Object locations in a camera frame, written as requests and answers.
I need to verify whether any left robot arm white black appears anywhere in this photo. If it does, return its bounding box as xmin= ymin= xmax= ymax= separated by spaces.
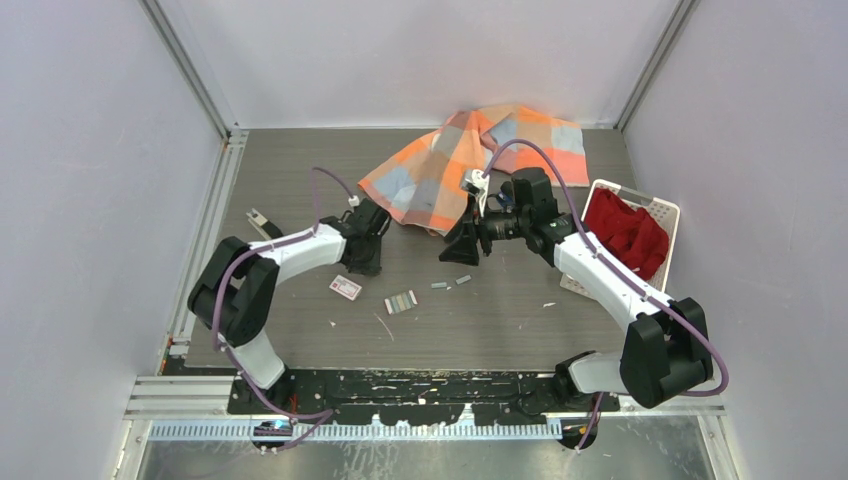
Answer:
xmin=187 ymin=199 xmax=390 ymax=413

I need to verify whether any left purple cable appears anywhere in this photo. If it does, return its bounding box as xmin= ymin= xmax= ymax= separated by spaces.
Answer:
xmin=210 ymin=166 xmax=362 ymax=452

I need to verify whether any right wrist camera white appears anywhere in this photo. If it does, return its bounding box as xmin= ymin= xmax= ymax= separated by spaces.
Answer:
xmin=460 ymin=169 xmax=490 ymax=216

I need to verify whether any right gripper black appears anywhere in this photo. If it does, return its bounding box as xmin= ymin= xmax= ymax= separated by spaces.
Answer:
xmin=440 ymin=192 xmax=531 ymax=266

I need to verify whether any blue stapler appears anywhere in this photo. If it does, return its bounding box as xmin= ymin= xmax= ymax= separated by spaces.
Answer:
xmin=495 ymin=184 xmax=515 ymax=212

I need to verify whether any staple box tray with staples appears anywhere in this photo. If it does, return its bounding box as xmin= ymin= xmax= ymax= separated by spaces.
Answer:
xmin=384 ymin=290 xmax=418 ymax=315

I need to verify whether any aluminium slotted rail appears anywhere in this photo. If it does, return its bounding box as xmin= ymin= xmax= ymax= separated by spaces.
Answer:
xmin=148 ymin=420 xmax=562 ymax=443

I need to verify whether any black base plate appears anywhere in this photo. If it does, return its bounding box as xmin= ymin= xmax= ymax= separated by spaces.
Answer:
xmin=267 ymin=369 xmax=593 ymax=426

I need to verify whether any red cloth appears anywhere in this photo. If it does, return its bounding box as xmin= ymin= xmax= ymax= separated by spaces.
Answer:
xmin=584 ymin=189 xmax=670 ymax=280

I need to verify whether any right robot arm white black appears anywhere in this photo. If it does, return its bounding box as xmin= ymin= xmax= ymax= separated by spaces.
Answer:
xmin=439 ymin=167 xmax=729 ymax=411

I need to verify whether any white plastic basket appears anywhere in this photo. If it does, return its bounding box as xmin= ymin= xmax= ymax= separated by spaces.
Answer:
xmin=581 ymin=179 xmax=680 ymax=291

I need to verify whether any black beige stapler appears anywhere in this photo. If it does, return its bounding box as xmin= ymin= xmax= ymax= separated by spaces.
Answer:
xmin=246 ymin=208 xmax=284 ymax=241

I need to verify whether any orange checkered cloth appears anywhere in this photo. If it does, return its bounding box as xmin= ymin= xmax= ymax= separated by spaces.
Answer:
xmin=358 ymin=104 xmax=590 ymax=236

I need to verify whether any red white staple box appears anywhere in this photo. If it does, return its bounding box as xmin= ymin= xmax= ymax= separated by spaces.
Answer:
xmin=329 ymin=275 xmax=362 ymax=301

